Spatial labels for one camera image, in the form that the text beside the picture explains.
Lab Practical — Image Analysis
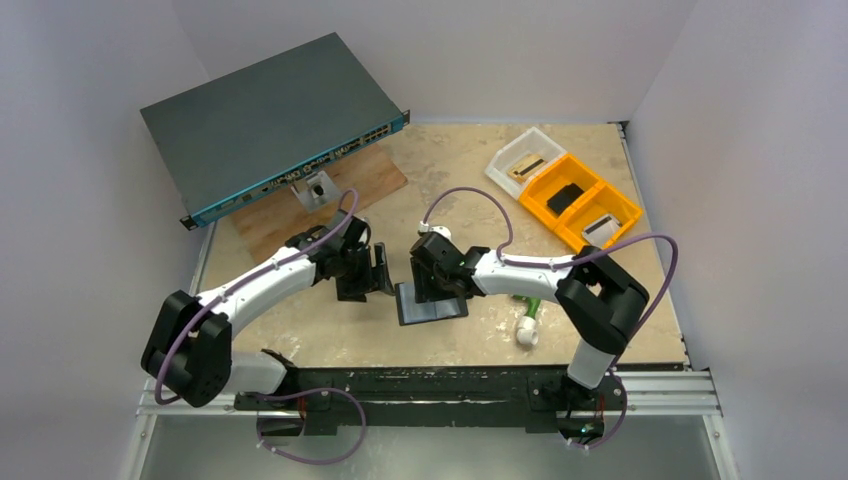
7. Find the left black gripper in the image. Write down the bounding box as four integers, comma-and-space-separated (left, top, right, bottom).
336, 242, 392, 302

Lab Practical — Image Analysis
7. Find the black leather card holder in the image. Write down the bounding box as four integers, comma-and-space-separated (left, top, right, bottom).
395, 282, 469, 326

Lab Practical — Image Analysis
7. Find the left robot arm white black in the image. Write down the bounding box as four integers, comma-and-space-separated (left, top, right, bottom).
140, 212, 394, 409

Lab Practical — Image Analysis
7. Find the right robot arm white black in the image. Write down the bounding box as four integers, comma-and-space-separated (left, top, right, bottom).
395, 232, 650, 407

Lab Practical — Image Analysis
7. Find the black card in yellow bin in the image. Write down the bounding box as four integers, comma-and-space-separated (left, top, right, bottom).
546, 183, 584, 216

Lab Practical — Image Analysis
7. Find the gold card in white bin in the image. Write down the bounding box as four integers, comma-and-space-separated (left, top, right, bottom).
508, 154, 547, 183

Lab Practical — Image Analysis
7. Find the silver card in yellow bin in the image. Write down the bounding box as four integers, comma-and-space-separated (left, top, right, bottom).
581, 214, 621, 249

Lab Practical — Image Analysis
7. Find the wooden board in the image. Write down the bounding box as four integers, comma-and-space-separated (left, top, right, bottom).
229, 145, 407, 262

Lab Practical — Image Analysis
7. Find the green white pipe fitting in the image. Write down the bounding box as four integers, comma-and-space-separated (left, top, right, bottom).
512, 295, 541, 347

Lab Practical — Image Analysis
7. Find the yellow plastic bin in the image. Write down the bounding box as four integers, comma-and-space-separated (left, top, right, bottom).
518, 153, 643, 252

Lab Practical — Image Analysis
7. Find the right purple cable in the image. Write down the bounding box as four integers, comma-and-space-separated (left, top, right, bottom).
420, 186, 680, 372

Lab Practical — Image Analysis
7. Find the small metal bracket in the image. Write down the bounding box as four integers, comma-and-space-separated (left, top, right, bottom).
291, 170, 342, 212

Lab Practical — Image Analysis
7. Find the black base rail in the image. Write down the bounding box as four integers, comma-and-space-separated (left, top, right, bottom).
234, 365, 625, 441

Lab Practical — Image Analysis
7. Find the grey blue network switch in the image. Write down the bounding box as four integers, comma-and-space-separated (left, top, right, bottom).
140, 33, 410, 230

